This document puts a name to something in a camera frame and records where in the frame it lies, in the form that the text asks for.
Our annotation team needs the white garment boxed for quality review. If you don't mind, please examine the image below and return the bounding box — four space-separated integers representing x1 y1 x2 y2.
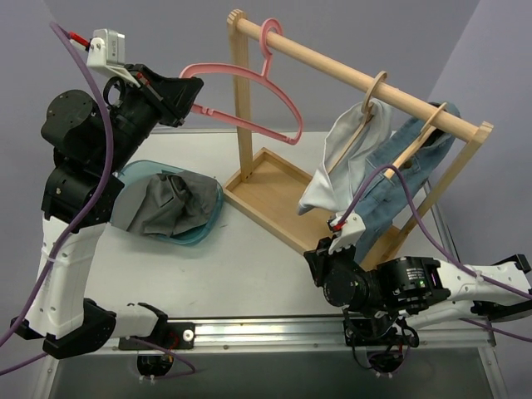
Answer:
298 99 393 215

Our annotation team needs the grey pleated skirt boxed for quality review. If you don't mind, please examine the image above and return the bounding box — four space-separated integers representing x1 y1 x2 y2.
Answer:
112 171 219 237

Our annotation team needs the pink plastic hanger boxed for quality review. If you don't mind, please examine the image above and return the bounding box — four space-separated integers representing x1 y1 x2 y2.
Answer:
180 18 303 145

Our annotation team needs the beige hanger of white garment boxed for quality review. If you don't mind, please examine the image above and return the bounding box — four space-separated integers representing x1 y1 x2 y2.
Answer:
327 71 387 174

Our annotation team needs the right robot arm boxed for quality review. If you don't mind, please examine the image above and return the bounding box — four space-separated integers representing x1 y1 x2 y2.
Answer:
303 238 531 343

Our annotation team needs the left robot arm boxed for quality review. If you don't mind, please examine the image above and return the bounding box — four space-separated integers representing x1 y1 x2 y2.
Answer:
11 64 204 359

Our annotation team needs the beige hanger of denim skirt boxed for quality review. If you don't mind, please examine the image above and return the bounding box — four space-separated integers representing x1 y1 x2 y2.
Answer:
392 101 448 169

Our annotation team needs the teal plastic basin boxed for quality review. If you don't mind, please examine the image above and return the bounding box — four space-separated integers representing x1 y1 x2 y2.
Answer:
118 160 224 245

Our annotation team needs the wooden clothes rack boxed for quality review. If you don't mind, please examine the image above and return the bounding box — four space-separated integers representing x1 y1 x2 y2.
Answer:
224 9 493 254

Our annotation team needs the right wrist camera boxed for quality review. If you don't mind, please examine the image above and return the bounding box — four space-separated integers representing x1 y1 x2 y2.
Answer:
328 213 366 254

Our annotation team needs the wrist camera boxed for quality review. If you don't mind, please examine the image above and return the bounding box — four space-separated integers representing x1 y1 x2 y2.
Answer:
328 213 366 254
86 28 126 77

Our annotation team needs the aluminium mounting rail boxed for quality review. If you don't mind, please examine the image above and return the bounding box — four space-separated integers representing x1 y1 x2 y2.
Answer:
43 316 497 354

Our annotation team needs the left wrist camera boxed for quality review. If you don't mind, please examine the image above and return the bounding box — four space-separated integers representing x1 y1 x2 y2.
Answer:
86 28 126 77

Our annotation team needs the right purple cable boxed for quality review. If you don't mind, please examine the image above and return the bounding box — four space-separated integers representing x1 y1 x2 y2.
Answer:
332 165 532 346

